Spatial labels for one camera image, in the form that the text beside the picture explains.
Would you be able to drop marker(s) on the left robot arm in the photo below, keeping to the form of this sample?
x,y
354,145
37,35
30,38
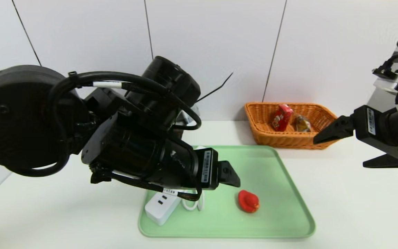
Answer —
x,y
19,117

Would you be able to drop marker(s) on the orange wicker basket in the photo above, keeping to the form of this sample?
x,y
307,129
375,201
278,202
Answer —
x,y
288,140

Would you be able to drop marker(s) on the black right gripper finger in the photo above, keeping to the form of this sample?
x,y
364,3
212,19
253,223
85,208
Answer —
x,y
340,129
396,162

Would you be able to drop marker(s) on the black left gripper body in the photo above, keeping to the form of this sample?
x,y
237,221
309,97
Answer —
x,y
208,168

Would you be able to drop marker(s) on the brown snack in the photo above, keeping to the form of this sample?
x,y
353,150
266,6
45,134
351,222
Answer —
x,y
303,123

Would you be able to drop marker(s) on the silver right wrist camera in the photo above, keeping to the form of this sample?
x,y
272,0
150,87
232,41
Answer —
x,y
390,83

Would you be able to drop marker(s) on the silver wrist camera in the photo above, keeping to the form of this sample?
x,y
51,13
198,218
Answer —
x,y
187,119
390,83

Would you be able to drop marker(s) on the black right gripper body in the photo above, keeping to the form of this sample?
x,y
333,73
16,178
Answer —
x,y
369,123

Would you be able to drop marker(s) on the red snack box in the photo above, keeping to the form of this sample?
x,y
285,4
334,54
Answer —
x,y
282,117

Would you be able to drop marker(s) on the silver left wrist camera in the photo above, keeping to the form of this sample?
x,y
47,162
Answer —
x,y
187,119

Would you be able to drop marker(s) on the white power strip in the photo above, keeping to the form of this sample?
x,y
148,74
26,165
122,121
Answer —
x,y
159,207

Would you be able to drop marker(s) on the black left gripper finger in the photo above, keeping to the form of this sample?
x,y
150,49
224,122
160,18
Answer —
x,y
228,174

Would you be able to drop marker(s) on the light green plastic tray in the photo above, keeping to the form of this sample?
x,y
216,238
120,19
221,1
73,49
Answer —
x,y
271,207

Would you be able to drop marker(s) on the small red toy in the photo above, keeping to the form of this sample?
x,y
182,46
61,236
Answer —
x,y
248,202

